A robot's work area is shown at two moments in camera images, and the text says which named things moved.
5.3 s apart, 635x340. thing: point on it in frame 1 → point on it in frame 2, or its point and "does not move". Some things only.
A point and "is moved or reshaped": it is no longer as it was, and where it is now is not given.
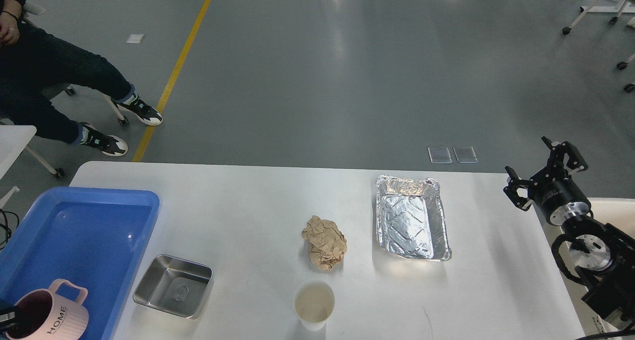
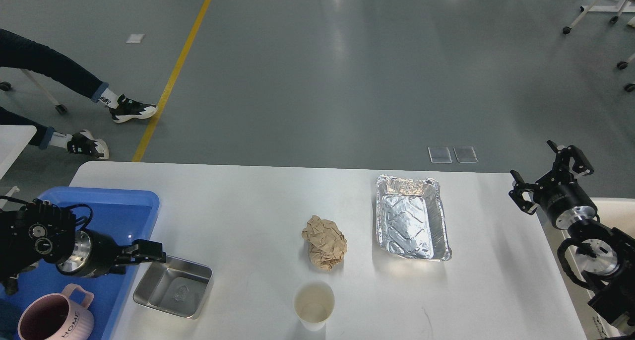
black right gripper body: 558,198 does not move
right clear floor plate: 465,154 does not move
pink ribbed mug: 56,313 is moved or reshaped
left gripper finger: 8,318 → 117,269
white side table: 13,139 does not move
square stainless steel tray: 175,285 does not move
